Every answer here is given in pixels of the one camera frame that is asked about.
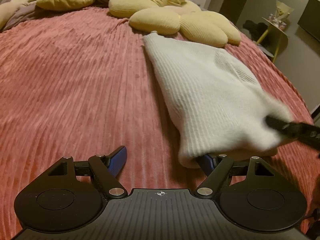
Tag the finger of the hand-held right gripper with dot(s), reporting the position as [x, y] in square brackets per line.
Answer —
[295, 130]

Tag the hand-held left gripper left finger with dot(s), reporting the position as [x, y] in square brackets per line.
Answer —
[117, 161]

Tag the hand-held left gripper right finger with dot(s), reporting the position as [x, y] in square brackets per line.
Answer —
[207, 164]

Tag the white ribbed knit sweater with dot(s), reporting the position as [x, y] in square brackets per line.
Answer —
[207, 95]

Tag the pink ribbed blanket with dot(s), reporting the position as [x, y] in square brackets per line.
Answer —
[75, 85]

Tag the yellow-legged side table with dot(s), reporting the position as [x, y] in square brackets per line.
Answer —
[277, 33]

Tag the dark cloth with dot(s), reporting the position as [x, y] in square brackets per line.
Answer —
[255, 30]

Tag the yellow flower-shaped pillow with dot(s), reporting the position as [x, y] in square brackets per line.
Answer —
[170, 12]

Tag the yellow oval pillow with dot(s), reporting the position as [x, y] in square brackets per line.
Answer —
[65, 1]

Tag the cream long bunny plush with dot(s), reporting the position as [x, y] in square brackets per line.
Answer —
[12, 10]

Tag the black wall screen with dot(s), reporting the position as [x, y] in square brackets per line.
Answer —
[311, 18]

